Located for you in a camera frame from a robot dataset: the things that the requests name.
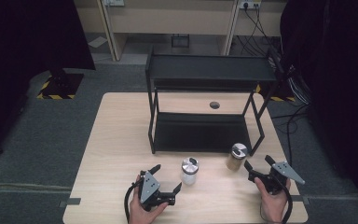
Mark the white power socket with plugs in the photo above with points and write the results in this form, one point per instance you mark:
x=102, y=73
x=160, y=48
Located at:
x=250, y=3

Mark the glass jar with white powder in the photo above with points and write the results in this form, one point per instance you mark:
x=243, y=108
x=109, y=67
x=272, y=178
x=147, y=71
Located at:
x=189, y=171

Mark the black curtain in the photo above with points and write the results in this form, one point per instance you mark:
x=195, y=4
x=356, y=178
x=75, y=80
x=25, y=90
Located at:
x=28, y=46
x=338, y=77

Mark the person's right hand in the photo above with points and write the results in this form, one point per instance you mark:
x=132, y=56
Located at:
x=273, y=207

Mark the white wall socket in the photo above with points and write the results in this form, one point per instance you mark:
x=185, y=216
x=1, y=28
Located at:
x=114, y=2

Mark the sheet of paper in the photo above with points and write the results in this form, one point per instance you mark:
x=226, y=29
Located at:
x=97, y=42

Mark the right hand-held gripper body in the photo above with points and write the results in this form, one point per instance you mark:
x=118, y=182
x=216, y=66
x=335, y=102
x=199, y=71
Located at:
x=275, y=182

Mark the stand base with striped tape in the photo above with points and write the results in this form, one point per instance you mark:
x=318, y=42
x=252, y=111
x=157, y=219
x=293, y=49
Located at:
x=60, y=87

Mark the grey floor tape strip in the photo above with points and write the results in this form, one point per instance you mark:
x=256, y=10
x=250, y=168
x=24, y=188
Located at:
x=301, y=199
x=70, y=202

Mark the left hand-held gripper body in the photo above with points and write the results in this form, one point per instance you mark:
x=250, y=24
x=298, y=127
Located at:
x=149, y=188

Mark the black metal two-tier rack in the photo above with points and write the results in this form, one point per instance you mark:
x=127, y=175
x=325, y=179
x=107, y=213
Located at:
x=203, y=132

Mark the beige wooden desk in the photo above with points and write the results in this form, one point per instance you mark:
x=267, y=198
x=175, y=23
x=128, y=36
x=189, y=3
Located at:
x=167, y=21

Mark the glass jar with brown spice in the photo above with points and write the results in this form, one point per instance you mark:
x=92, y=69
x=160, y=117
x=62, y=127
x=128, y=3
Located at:
x=236, y=156

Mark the person's left hand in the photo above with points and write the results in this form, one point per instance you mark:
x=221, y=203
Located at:
x=141, y=214

